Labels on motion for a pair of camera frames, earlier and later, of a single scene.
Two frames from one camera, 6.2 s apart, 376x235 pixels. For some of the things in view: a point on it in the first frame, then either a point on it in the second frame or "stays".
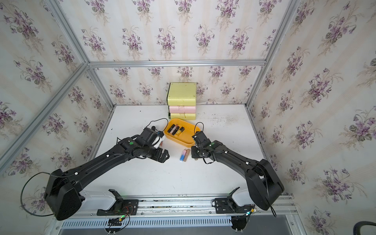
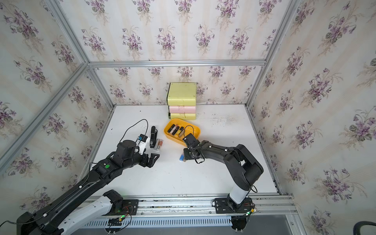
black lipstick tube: x=170 y=129 stays
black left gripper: x=158 y=157 -> x=145 y=163
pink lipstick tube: x=174 y=129 stays
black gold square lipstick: x=178 y=132 stays
